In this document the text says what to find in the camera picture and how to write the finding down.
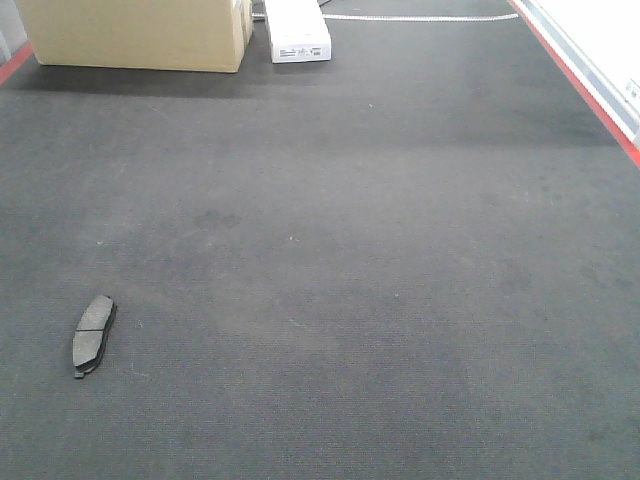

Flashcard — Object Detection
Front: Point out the white labelled box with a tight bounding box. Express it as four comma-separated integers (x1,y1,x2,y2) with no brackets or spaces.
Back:
264,0,332,64

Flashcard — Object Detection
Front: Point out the large cardboard box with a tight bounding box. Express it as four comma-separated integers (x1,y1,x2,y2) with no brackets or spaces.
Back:
16,0,253,73

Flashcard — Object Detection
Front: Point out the red conveyor frame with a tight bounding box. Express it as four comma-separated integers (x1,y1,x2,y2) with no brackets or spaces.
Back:
323,1,639,163

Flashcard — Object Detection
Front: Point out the grey brake pad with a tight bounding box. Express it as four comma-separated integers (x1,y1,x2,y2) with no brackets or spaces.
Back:
72,295,117,379

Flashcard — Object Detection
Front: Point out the dark grey conveyor belt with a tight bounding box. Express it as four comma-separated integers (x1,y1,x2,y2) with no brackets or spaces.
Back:
1,18,639,479

